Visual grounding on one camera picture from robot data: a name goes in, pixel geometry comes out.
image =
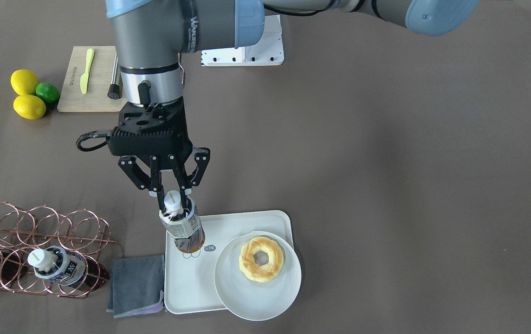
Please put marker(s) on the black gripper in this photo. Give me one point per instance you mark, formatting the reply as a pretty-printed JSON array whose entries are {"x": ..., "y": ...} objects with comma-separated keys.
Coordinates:
[{"x": 128, "y": 168}]

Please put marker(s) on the tea bottle white cap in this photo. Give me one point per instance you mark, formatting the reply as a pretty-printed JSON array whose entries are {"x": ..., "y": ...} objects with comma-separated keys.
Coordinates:
[{"x": 182, "y": 224}]

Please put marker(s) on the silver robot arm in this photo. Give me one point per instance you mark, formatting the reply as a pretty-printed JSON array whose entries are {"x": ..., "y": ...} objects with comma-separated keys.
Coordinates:
[{"x": 151, "y": 34}]

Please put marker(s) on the white rectangular tray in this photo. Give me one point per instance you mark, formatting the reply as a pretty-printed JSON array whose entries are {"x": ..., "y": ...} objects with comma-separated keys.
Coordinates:
[{"x": 210, "y": 279}]

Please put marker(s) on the tea bottle lower rack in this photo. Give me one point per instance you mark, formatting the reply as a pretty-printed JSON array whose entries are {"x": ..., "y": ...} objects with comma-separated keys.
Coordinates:
[{"x": 67, "y": 268}]

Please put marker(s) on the steel muddler with black tip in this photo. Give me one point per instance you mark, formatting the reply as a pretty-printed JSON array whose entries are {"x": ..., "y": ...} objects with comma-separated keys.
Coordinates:
[{"x": 114, "y": 90}]

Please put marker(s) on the wooden cutting board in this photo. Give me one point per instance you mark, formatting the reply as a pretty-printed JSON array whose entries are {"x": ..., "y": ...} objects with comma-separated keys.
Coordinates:
[{"x": 101, "y": 69}]

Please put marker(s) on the grey folded cloth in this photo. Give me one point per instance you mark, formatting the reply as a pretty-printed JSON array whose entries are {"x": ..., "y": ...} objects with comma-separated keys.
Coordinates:
[{"x": 136, "y": 286}]

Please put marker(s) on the yellow plastic knife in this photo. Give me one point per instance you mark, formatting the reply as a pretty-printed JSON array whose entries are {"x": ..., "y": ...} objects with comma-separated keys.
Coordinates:
[{"x": 84, "y": 79}]

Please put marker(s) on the green lime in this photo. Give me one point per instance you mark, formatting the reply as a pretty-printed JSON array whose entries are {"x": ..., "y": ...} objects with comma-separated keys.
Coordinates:
[{"x": 47, "y": 92}]

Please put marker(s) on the yellow glazed donut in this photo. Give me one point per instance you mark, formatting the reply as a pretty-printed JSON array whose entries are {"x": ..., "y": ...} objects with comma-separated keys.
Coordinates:
[{"x": 261, "y": 259}]

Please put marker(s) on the yellow lemon near board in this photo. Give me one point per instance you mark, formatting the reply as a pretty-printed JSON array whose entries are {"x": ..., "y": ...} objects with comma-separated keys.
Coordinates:
[{"x": 29, "y": 107}]

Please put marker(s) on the white round plate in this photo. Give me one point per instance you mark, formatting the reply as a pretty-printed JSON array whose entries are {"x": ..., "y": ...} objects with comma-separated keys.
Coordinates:
[{"x": 256, "y": 301}]

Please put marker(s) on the yellow lemon far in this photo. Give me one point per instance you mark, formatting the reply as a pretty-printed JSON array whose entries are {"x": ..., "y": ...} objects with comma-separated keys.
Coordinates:
[{"x": 24, "y": 82}]

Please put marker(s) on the copper wire bottle rack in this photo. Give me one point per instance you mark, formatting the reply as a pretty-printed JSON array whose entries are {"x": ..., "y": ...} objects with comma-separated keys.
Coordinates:
[{"x": 23, "y": 230}]

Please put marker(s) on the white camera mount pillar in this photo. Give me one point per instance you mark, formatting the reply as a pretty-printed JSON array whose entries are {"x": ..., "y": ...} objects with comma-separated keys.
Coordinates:
[{"x": 267, "y": 52}]

